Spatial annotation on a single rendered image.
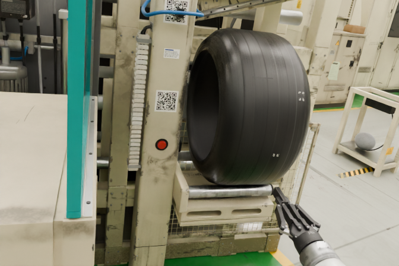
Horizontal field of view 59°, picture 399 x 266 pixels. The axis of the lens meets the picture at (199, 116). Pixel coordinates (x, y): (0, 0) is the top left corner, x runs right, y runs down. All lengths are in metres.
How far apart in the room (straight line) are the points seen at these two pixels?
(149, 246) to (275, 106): 0.75
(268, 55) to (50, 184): 0.78
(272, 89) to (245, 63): 0.11
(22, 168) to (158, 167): 0.69
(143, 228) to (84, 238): 0.88
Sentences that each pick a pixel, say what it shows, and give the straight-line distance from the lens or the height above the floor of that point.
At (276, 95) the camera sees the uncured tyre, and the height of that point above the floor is 1.31.
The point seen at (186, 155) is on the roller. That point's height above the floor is 0.91.
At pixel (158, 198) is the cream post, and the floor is 0.84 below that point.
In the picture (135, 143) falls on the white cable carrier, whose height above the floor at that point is 1.06.
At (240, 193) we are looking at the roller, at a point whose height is 0.90.
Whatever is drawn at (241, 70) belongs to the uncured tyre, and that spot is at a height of 1.37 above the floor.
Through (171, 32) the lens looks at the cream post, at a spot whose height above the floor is 1.45.
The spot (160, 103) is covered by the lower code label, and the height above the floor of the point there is 1.21.
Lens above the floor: 1.58
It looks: 20 degrees down
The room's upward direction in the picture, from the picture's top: 8 degrees clockwise
